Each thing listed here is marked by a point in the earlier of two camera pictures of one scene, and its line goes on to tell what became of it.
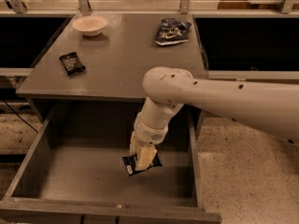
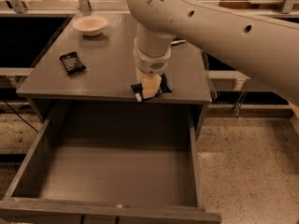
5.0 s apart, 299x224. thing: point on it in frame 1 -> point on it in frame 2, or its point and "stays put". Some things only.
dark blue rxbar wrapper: (131, 163) -> (138, 90)
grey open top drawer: (74, 172) stays put
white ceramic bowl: (91, 25) stays put
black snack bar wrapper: (72, 63) stays put
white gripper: (149, 134) -> (151, 63)
